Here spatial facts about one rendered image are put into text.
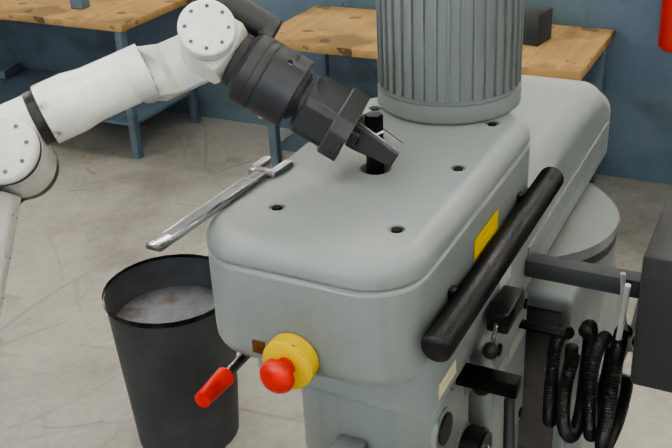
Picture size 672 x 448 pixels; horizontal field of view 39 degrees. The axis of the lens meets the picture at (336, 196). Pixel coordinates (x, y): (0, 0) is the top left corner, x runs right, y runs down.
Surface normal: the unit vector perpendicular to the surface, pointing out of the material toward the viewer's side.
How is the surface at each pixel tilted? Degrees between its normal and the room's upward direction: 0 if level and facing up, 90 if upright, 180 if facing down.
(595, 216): 0
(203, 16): 58
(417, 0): 90
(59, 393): 0
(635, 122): 90
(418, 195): 0
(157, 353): 94
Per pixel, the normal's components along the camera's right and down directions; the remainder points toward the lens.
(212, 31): 0.11, -0.12
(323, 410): -0.53, 0.39
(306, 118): -0.22, 0.44
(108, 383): -0.04, -0.90
